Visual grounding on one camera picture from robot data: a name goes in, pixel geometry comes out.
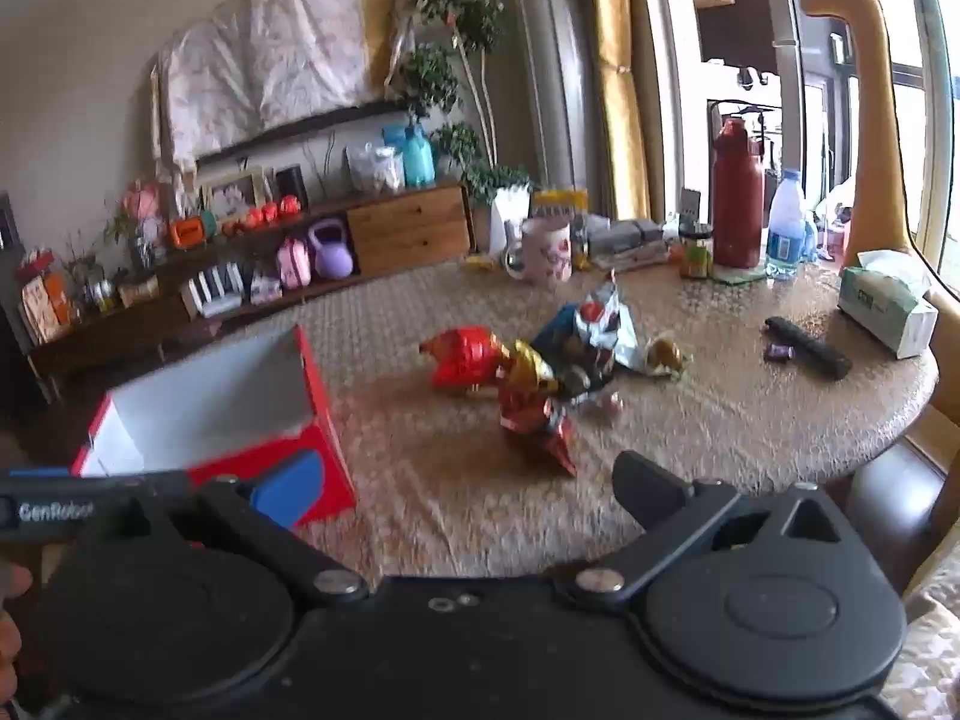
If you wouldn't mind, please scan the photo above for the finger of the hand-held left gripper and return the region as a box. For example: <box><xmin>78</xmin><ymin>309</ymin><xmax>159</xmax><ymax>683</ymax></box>
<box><xmin>94</xmin><ymin>469</ymin><xmax>197</xmax><ymax>520</ymax></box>

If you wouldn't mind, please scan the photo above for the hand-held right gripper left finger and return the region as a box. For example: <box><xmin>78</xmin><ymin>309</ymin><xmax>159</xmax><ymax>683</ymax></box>
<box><xmin>150</xmin><ymin>450</ymin><xmax>370</xmax><ymax>605</ymax></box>

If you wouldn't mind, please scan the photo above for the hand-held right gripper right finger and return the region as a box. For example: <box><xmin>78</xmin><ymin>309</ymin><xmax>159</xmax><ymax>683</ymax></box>
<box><xmin>553</xmin><ymin>450</ymin><xmax>847</xmax><ymax>610</ymax></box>

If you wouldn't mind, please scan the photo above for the red cardboard box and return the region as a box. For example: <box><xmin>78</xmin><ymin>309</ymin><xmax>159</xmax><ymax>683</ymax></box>
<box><xmin>71</xmin><ymin>326</ymin><xmax>359</xmax><ymax>533</ymax></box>

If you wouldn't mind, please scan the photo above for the dark brown snack packet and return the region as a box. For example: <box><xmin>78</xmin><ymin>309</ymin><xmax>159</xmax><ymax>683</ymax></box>
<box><xmin>562</xmin><ymin>367</ymin><xmax>623</xmax><ymax>411</ymax></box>

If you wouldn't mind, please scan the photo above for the braised egg packet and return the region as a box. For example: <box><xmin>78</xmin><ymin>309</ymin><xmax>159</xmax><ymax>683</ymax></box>
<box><xmin>643</xmin><ymin>336</ymin><xmax>692</xmax><ymax>377</ymax></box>

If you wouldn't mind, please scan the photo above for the orange patterned snack packet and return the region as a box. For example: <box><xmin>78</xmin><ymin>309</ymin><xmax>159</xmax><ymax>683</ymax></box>
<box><xmin>499</xmin><ymin>382</ymin><xmax>578</xmax><ymax>477</ymax></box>

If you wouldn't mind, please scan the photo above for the blue silver snack packet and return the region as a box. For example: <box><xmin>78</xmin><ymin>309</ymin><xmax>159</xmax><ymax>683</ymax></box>
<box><xmin>574</xmin><ymin>277</ymin><xmax>640</xmax><ymax>377</ymax></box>

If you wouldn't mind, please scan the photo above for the red snack packet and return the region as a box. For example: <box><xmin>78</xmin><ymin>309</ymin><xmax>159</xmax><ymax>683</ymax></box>
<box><xmin>418</xmin><ymin>326</ymin><xmax>512</xmax><ymax>392</ymax></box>

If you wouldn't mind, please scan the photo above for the person's left hand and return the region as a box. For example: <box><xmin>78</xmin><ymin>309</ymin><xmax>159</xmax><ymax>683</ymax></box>
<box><xmin>0</xmin><ymin>564</ymin><xmax>35</xmax><ymax>700</ymax></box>

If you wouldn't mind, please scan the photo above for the orange printed box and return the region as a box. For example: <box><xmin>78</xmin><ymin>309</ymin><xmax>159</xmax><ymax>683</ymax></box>
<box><xmin>21</xmin><ymin>274</ymin><xmax>77</xmax><ymax>343</ymax></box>

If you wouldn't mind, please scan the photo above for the white router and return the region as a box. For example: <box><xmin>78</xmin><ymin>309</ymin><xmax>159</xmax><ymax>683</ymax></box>
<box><xmin>183</xmin><ymin>262</ymin><xmax>248</xmax><ymax>318</ymax></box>

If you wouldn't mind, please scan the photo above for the plain black remote control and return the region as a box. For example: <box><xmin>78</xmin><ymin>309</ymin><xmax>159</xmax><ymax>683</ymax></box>
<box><xmin>763</xmin><ymin>316</ymin><xmax>853</xmax><ymax>380</ymax></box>

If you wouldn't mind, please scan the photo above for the pink bag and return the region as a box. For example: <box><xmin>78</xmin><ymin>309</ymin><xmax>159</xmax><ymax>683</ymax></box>
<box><xmin>277</xmin><ymin>238</ymin><xmax>313</xmax><ymax>289</ymax></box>

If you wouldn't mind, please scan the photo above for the green coaster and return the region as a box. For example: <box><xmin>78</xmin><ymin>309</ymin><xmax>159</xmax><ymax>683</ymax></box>
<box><xmin>709</xmin><ymin>262</ymin><xmax>770</xmax><ymax>285</ymax></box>

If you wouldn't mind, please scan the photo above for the jar with black lid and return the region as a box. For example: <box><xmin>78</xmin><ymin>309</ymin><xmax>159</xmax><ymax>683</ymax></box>
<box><xmin>679</xmin><ymin>223</ymin><xmax>714</xmax><ymax>281</ymax></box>

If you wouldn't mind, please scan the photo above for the wooden chair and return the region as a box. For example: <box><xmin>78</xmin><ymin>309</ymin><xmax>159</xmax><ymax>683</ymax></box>
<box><xmin>844</xmin><ymin>285</ymin><xmax>960</xmax><ymax>601</ymax></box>

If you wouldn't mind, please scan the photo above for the purple kettlebell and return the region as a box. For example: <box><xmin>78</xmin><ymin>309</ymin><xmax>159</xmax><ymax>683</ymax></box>
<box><xmin>308</xmin><ymin>219</ymin><xmax>354</xmax><ymax>279</ymax></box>

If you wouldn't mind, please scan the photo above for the plant in striped pot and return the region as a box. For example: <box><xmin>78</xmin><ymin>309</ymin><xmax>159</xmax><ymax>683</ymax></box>
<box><xmin>105</xmin><ymin>210</ymin><xmax>155</xmax><ymax>272</ymax></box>

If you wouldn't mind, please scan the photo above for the grey flat box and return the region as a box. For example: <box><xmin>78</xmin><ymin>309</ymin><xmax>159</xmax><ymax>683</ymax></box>
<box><xmin>585</xmin><ymin>214</ymin><xmax>665</xmax><ymax>257</ymax></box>

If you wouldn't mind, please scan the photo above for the pink mug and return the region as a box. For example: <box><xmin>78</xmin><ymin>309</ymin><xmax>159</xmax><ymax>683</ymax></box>
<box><xmin>503</xmin><ymin>217</ymin><xmax>575</xmax><ymax>287</ymax></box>

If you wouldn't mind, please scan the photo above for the wooden tv cabinet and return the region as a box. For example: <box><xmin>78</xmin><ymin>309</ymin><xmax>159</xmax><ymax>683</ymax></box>
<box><xmin>26</xmin><ymin>180</ymin><xmax>475</xmax><ymax>385</ymax></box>

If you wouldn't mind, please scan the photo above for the clear water bottle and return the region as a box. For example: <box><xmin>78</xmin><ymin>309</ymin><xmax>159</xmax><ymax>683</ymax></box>
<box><xmin>765</xmin><ymin>169</ymin><xmax>808</xmax><ymax>281</ymax></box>

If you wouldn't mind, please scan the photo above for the pink plush toy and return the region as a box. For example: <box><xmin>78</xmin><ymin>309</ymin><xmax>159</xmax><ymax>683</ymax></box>
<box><xmin>122</xmin><ymin>180</ymin><xmax>168</xmax><ymax>242</ymax></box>

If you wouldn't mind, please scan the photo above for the green white tissue pack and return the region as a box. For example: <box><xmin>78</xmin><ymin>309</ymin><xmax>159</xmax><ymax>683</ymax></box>
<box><xmin>838</xmin><ymin>250</ymin><xmax>939</xmax><ymax>360</ymax></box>

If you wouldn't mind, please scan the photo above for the red thermos bottle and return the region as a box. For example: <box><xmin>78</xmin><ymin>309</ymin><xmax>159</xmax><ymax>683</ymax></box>
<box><xmin>711</xmin><ymin>118</ymin><xmax>767</xmax><ymax>269</ymax></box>

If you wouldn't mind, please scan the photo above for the black speaker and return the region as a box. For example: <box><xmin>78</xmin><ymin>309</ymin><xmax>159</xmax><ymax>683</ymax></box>
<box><xmin>274</xmin><ymin>165</ymin><xmax>309</xmax><ymax>212</ymax></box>

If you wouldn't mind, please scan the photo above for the yellow food bag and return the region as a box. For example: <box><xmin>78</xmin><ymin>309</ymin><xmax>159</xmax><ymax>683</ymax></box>
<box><xmin>532</xmin><ymin>190</ymin><xmax>590</xmax><ymax>224</ymax></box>

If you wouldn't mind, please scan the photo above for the potted tree white pot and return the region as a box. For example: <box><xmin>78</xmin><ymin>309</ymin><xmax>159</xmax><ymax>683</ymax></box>
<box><xmin>390</xmin><ymin>0</ymin><xmax>533</xmax><ymax>256</ymax></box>

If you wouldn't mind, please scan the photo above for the clear plastic bag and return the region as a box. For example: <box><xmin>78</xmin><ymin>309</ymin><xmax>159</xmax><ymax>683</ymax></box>
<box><xmin>344</xmin><ymin>142</ymin><xmax>407</xmax><ymax>193</ymax></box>

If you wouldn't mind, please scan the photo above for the teal bottle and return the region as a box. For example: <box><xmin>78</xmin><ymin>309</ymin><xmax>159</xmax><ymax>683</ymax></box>
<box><xmin>403</xmin><ymin>126</ymin><xmax>437</xmax><ymax>189</ymax></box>

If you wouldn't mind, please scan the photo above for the yellow giraffe toy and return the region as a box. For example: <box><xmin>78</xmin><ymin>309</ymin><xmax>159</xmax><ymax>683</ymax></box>
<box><xmin>801</xmin><ymin>0</ymin><xmax>935</xmax><ymax>272</ymax></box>

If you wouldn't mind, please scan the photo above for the cloth covered television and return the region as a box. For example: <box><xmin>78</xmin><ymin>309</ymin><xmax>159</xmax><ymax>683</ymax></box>
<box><xmin>153</xmin><ymin>0</ymin><xmax>399</xmax><ymax>167</ymax></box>

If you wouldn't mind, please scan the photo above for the yellow curtain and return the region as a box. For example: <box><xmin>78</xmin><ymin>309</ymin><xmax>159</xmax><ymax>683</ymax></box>
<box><xmin>584</xmin><ymin>0</ymin><xmax>653</xmax><ymax>221</ymax></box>

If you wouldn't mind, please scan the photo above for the white standing air conditioner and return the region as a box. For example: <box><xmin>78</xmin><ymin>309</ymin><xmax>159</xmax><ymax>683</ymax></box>
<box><xmin>505</xmin><ymin>0</ymin><xmax>602</xmax><ymax>200</ymax></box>

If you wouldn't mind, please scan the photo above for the photo frame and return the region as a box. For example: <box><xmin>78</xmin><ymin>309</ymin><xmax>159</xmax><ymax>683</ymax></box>
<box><xmin>200</xmin><ymin>169</ymin><xmax>273</xmax><ymax>223</ymax></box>

